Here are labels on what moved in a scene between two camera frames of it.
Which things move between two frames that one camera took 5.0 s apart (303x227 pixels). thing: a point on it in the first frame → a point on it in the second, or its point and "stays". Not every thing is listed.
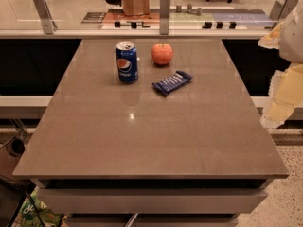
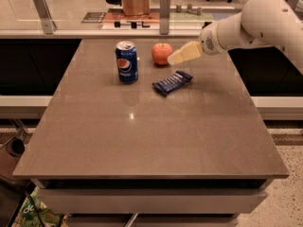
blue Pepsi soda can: [126, 53] stays
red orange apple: [162, 53] stays
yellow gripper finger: [285, 96] → [192, 49]
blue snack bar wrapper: [172, 82] stays
